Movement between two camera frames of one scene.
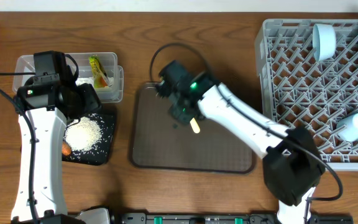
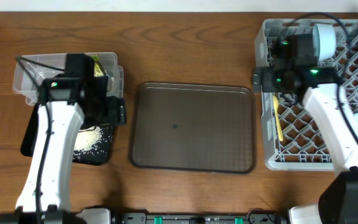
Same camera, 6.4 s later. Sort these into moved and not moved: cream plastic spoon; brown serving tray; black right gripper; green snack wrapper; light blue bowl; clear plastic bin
Moved: black right gripper; cream plastic spoon
Not moved: clear plastic bin; light blue bowl; brown serving tray; green snack wrapper
